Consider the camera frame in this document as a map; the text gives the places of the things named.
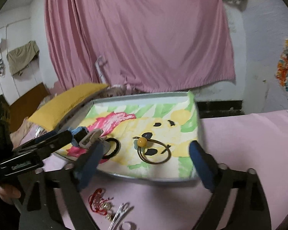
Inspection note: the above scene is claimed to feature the blue scrunchie hair clip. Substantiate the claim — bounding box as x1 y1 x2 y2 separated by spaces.
70 126 89 147

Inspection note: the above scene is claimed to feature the red beaded bracelet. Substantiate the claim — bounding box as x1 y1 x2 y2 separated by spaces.
88 187 115 216

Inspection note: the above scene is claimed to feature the beige claw hair clip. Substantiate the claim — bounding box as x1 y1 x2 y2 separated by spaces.
79 129 111 155

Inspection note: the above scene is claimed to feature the black braided hair tie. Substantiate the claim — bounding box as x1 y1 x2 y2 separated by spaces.
102 137 122 160

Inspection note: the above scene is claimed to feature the hair tie with yellow bead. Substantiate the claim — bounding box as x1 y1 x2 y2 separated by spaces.
132 136 172 165

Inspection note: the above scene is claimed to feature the person's left hand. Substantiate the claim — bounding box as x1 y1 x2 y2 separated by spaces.
0 185 21 205

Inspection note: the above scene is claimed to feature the floral blanket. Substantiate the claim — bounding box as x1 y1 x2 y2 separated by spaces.
10 118 47 149

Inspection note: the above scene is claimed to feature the yellow pillow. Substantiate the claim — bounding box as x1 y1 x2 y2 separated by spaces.
28 83 109 131

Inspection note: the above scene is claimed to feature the brown wooden headboard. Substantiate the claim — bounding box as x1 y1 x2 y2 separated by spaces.
9 83 49 133

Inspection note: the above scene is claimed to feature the gold charm pendant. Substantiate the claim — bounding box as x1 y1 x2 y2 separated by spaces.
101 202 114 221

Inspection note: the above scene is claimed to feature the white hair clip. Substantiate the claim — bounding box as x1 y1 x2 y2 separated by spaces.
108 202 133 230

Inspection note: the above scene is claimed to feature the pink bed sheet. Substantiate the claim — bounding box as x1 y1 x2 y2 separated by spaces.
81 110 288 229

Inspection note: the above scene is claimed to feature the olive green hanging cloth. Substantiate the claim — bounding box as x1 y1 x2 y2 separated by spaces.
7 40 39 76

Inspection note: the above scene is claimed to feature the grey tray with cartoon liner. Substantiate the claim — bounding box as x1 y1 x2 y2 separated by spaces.
58 91 201 182

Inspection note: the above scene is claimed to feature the pink curtain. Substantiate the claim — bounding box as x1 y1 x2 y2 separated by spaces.
45 0 236 92

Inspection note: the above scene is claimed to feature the clear ring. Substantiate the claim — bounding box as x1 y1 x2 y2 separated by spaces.
118 221 139 230

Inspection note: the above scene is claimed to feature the white window handle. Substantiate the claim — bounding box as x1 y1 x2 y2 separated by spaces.
94 56 107 84

